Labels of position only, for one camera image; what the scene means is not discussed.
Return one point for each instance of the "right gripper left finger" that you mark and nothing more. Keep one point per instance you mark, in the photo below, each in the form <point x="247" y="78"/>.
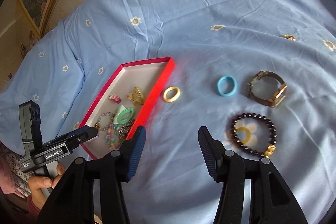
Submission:
<point x="72" y="200"/>

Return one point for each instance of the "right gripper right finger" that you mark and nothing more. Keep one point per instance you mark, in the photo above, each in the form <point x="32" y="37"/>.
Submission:
<point x="272" y="201"/>

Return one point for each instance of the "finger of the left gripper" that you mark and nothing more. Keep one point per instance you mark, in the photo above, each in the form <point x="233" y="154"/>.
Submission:
<point x="68" y="142"/>

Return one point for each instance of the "pink cartoon hair clip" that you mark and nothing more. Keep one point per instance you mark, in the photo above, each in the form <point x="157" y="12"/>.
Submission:
<point x="115" y="98"/>

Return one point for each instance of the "yellow floral claw clip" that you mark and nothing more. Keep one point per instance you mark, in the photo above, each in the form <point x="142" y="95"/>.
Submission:
<point x="136" y="96"/>

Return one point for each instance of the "gold wrist watch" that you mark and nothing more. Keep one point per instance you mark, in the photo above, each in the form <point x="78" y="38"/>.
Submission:
<point x="267" y="88"/>

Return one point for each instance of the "person's left hand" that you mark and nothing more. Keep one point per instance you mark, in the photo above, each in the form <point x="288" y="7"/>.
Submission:
<point x="38" y="183"/>

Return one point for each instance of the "red shallow box tray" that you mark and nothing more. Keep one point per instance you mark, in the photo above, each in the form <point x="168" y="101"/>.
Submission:
<point x="150" y="75"/>

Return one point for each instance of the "blue floral bed sheet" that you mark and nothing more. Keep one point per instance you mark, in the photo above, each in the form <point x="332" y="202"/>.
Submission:
<point x="218" y="46"/>

